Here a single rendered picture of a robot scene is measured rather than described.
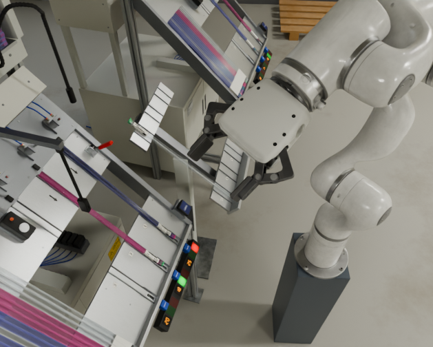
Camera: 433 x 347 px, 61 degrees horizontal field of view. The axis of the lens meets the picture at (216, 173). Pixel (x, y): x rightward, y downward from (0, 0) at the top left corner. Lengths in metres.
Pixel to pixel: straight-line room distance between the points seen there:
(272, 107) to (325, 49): 0.10
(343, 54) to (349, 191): 0.58
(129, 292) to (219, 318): 0.87
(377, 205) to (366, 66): 0.58
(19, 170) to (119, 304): 0.48
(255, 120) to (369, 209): 0.59
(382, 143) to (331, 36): 0.51
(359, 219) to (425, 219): 1.58
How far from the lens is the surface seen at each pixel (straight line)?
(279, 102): 0.52
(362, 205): 1.04
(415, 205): 2.66
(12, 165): 1.07
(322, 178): 1.07
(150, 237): 1.28
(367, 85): 0.52
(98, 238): 1.55
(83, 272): 1.49
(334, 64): 0.53
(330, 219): 1.16
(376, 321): 2.15
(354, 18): 0.55
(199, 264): 2.11
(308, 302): 1.54
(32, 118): 1.14
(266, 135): 0.51
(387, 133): 0.99
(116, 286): 1.19
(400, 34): 0.64
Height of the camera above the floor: 1.87
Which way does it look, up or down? 48 degrees down
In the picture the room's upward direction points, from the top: straight up
